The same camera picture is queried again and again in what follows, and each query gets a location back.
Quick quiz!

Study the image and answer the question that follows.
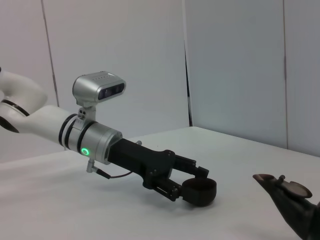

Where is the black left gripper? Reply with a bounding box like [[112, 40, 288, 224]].
[[107, 138, 210, 202]]

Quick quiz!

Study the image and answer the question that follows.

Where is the dark brown teacup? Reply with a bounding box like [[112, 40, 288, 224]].
[[180, 177, 218, 208]]

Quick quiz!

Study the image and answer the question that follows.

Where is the black round teapot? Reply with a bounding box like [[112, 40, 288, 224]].
[[252, 173, 320, 240]]

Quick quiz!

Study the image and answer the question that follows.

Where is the left wrist connector cable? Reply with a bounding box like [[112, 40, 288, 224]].
[[86, 159, 134, 180]]

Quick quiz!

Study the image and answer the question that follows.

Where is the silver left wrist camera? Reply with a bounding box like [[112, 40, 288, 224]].
[[72, 71, 127, 120]]

